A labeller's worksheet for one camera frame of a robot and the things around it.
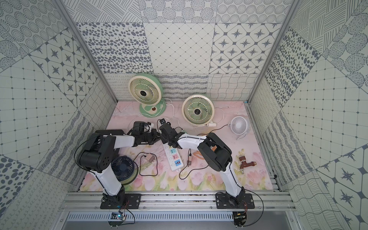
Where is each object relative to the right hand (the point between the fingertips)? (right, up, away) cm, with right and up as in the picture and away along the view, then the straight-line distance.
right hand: (167, 133), depth 96 cm
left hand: (-2, 0, -1) cm, 2 cm away
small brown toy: (+49, -17, -11) cm, 53 cm away
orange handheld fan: (+22, -13, -7) cm, 26 cm away
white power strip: (+6, -14, -9) cm, 17 cm away
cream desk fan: (+22, +16, 0) cm, 27 cm away
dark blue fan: (-21, -18, -17) cm, 32 cm away
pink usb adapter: (-9, -14, -8) cm, 19 cm away
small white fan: (+50, +5, -2) cm, 50 cm away
